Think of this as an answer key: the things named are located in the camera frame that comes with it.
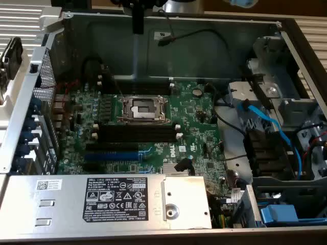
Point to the black RAM slot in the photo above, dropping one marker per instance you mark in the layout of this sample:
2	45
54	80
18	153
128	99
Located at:
143	91
138	138
138	128
143	82

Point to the long black expansion slot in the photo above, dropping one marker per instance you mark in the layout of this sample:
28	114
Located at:
112	147

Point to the silver power supply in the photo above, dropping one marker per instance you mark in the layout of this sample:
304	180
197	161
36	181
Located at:
64	209

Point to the metal disk bay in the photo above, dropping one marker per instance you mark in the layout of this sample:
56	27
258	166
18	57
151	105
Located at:
270	92

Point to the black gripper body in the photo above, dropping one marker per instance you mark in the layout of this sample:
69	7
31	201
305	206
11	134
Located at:
122	1

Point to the small white tag sticker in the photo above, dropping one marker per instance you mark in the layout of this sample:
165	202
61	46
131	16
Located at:
236	195

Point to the grey metal PC case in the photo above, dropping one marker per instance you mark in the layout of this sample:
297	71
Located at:
194	56

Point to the black ribbed plastic bracket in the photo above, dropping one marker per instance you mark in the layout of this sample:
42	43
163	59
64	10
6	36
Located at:
265	153

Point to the metal rear port block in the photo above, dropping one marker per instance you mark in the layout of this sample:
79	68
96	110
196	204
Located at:
58	109

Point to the white barcode sticker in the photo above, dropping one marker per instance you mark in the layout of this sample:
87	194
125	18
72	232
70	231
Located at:
42	185

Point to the light blue plastic cap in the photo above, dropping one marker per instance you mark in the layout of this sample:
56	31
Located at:
242	2

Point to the graphics card with black fan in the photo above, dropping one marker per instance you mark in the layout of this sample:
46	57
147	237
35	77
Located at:
12	56

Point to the silver chipset heatsink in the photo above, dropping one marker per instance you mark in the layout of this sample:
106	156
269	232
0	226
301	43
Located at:
168	169

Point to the blue plastic drive latch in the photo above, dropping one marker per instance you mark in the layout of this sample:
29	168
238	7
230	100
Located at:
281	214

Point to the white parts rack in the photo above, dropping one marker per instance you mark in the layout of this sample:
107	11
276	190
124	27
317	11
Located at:
10	112

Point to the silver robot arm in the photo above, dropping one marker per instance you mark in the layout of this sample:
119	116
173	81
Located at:
184	6

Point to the blue expansion slot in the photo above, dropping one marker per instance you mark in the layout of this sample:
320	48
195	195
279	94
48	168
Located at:
112	156

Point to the black power supply label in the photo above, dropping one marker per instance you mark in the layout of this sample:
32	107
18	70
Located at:
115	199

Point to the black plug on motherboard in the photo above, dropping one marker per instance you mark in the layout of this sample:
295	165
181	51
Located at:
182	164

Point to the CPU socket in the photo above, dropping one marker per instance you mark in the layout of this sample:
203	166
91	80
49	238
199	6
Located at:
143	109

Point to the coin cell battery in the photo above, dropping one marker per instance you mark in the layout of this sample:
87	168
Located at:
196	92

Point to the green motherboard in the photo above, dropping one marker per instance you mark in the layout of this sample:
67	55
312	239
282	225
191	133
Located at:
194	127

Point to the short black expansion slot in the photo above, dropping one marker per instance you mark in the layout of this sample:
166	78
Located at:
92	167

